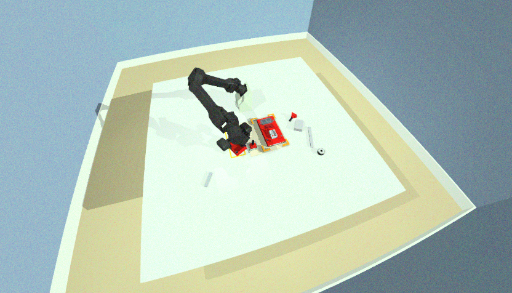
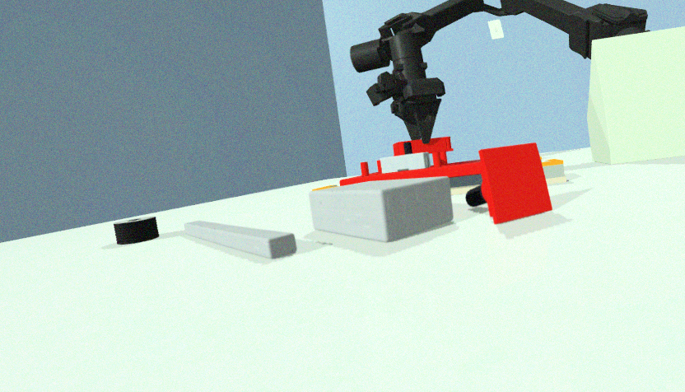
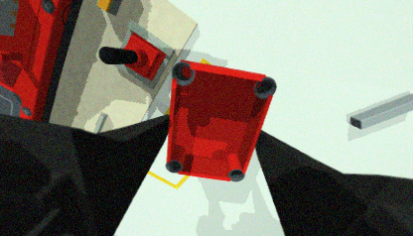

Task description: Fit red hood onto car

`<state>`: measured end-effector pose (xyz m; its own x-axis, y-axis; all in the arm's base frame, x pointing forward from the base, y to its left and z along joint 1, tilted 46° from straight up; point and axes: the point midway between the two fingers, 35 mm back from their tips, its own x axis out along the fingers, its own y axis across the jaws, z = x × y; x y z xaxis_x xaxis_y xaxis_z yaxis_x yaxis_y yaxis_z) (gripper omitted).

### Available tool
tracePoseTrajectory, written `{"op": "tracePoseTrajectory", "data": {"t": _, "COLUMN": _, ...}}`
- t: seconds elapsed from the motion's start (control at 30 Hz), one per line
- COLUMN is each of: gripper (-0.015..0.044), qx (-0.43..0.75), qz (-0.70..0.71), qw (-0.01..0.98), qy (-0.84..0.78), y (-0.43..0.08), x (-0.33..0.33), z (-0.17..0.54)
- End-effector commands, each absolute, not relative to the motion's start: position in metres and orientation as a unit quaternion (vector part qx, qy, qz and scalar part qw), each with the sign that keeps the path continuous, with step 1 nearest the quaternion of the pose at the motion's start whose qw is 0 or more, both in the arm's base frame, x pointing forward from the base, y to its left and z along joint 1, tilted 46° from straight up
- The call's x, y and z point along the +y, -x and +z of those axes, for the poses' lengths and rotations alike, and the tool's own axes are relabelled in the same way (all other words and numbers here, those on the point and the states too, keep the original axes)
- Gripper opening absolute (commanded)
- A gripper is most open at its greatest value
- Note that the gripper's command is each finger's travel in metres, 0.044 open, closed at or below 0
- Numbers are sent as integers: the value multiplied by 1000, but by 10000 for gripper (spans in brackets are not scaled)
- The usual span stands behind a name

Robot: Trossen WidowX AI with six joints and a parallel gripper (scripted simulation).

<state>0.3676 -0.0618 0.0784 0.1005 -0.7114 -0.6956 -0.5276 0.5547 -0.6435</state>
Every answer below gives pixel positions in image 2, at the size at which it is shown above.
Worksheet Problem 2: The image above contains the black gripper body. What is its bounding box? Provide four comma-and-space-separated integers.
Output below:
390, 57, 445, 114

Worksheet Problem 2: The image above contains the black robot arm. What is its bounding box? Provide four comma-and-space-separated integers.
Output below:
350, 0, 650, 106

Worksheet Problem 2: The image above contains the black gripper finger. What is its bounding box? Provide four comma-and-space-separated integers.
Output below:
394, 110, 421, 140
404, 99, 442, 143

